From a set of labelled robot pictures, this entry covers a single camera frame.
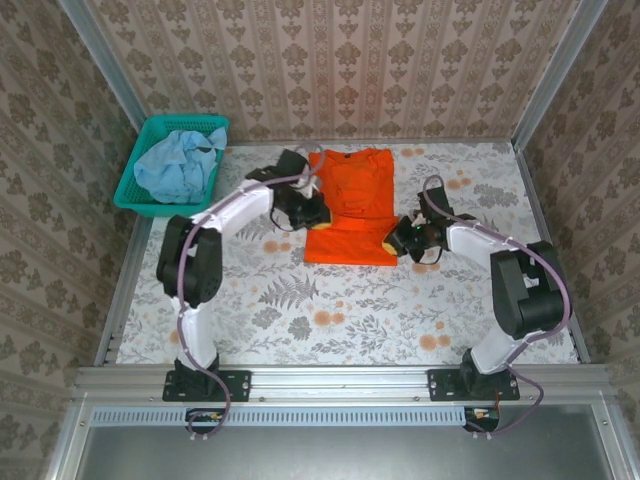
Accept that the orange t-shirt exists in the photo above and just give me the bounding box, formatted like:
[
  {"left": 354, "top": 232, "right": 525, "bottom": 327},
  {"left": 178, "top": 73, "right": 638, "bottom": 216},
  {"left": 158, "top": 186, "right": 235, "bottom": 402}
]
[{"left": 303, "top": 148, "right": 400, "bottom": 267}]

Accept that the floral table cover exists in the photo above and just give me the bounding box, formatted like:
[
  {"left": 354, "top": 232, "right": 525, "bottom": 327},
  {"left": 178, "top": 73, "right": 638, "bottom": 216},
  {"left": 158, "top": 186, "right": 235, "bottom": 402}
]
[{"left": 117, "top": 139, "right": 582, "bottom": 366}]

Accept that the light blue t-shirt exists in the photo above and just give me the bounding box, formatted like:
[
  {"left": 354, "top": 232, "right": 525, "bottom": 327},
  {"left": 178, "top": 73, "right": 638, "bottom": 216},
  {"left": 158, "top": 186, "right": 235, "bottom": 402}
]
[{"left": 133, "top": 127, "right": 227, "bottom": 205}]

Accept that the teal plastic basket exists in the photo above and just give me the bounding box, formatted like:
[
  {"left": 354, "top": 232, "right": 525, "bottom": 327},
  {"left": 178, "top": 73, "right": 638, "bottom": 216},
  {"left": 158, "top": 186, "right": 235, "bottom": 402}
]
[{"left": 113, "top": 114, "right": 230, "bottom": 219}]

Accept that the grey metal sheet panel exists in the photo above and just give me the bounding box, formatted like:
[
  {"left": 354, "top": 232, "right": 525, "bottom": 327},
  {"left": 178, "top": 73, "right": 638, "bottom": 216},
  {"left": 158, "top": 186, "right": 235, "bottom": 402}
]
[{"left": 74, "top": 404, "right": 621, "bottom": 480}]

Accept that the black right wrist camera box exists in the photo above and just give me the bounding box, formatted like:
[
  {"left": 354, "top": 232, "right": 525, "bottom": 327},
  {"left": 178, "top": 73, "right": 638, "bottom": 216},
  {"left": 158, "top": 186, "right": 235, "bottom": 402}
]
[{"left": 399, "top": 222, "right": 434, "bottom": 249}]

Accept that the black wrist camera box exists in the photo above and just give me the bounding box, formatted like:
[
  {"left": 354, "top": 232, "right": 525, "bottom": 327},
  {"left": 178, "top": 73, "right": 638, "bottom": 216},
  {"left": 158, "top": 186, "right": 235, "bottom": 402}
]
[
  {"left": 292, "top": 193, "right": 326, "bottom": 221},
  {"left": 399, "top": 222, "right": 434, "bottom": 249}
]

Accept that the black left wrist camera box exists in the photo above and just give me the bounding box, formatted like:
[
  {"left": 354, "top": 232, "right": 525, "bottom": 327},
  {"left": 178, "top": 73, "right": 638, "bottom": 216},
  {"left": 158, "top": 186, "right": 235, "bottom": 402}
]
[{"left": 292, "top": 193, "right": 326, "bottom": 221}]

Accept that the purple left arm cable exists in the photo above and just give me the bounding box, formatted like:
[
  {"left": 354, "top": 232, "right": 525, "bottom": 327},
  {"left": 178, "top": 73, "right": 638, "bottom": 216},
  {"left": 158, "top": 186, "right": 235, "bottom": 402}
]
[{"left": 177, "top": 143, "right": 326, "bottom": 444}]

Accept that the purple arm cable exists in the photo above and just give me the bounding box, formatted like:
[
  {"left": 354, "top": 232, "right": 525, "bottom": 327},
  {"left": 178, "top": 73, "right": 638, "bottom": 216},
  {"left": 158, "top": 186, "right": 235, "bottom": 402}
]
[
  {"left": 177, "top": 143, "right": 326, "bottom": 444},
  {"left": 422, "top": 174, "right": 572, "bottom": 437}
]

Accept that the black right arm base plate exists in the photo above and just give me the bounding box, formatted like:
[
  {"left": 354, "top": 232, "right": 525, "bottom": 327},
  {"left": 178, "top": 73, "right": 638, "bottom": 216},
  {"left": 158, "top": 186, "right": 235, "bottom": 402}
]
[{"left": 427, "top": 368, "right": 521, "bottom": 402}]

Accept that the wide aluminium frame beam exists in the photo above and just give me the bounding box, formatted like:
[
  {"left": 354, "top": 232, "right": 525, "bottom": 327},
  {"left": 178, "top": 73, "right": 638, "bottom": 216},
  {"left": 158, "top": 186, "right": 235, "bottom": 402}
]
[{"left": 74, "top": 363, "right": 620, "bottom": 402}]

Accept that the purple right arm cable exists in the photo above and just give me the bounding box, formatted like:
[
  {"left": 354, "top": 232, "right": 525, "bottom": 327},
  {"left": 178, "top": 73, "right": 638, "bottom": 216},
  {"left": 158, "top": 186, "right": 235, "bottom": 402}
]
[{"left": 422, "top": 174, "right": 572, "bottom": 437}]

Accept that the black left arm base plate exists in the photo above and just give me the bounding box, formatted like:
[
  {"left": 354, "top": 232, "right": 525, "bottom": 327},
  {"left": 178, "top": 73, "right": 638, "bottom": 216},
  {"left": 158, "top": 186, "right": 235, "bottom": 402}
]
[{"left": 162, "top": 368, "right": 252, "bottom": 403}]

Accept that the grey slotted cable duct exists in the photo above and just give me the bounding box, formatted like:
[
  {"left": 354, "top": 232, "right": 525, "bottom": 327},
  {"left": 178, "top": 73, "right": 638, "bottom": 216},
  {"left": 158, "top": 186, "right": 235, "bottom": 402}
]
[{"left": 92, "top": 405, "right": 471, "bottom": 428}]

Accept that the aluminium side rail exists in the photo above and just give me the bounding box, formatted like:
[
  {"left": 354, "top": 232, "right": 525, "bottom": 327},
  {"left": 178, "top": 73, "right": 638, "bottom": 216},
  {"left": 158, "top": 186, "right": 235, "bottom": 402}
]
[{"left": 94, "top": 215, "right": 152, "bottom": 366}]

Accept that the aluminium frame post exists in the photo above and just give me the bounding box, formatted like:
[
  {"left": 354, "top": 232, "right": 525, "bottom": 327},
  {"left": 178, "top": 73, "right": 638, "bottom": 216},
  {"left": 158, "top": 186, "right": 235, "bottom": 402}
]
[
  {"left": 57, "top": 0, "right": 149, "bottom": 135},
  {"left": 512, "top": 0, "right": 609, "bottom": 151}
]

